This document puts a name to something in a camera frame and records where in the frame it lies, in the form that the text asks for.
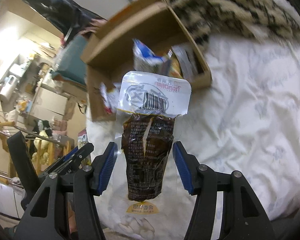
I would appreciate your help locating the blue white snack bar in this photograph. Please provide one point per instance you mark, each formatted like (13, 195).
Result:
(187, 61)

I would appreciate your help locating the yellow chip bag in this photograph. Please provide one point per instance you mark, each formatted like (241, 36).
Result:
(175, 69)

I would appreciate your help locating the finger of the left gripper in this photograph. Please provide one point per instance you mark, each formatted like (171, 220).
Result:
(70, 154)

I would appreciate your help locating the brown cardboard box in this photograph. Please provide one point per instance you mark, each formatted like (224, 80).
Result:
(145, 42)

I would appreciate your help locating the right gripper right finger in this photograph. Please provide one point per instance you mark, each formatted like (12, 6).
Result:
(242, 214)

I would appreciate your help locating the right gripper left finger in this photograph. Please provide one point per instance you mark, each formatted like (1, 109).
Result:
(64, 205)

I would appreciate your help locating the white washing machine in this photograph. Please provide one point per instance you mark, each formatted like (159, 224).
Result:
(8, 89)

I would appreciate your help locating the dark braised meat packet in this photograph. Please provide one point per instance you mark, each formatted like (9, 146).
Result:
(145, 118)

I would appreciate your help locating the cream black fuzzy blanket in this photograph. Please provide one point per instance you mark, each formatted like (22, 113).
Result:
(259, 19)

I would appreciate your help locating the white floral bed sheet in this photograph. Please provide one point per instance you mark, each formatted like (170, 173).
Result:
(245, 117)

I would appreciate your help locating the white grey snack bag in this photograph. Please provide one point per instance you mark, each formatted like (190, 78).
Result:
(110, 97)

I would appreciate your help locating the black plastic bag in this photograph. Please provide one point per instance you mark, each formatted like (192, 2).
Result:
(67, 16)

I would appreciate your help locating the blue white chip bag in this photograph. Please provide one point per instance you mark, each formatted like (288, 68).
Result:
(144, 60)

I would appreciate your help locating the wooden drying rack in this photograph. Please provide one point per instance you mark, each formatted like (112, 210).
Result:
(29, 150)

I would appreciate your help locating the teal cushion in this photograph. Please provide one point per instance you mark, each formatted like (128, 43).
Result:
(69, 66)

